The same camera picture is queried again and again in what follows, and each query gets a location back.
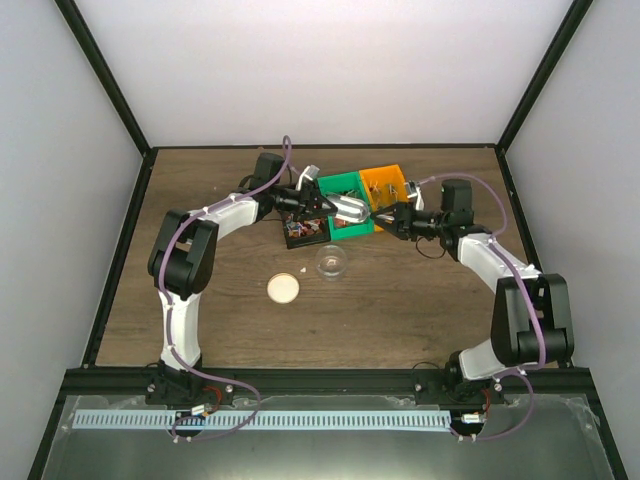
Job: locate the black front frame beam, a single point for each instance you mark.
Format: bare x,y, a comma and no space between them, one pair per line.
320,382

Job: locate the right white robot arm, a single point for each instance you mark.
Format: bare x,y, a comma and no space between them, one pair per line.
531,322

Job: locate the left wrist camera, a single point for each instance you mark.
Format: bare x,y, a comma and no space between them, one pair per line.
307,176

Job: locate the black candy bin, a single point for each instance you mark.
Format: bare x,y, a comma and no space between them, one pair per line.
299,234

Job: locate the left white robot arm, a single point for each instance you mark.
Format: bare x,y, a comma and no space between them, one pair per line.
182,258

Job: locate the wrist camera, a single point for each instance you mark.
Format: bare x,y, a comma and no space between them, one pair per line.
414,195
307,176

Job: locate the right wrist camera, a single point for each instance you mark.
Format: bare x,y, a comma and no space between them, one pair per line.
414,195

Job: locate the metal scoop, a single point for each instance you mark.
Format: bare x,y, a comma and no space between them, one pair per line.
351,210

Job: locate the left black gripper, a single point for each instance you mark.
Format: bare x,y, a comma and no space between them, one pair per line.
305,206

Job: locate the clear plastic jar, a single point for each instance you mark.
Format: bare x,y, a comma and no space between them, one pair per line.
331,262

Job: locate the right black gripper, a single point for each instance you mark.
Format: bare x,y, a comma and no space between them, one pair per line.
401,227

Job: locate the green candy bin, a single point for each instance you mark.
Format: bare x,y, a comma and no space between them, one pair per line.
348,184

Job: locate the orange candy bin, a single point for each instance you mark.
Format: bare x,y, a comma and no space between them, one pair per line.
383,186

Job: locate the light blue slotted rail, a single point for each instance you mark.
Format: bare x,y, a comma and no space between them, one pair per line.
421,421

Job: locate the cream jar lid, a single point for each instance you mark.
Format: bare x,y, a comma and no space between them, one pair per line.
283,288

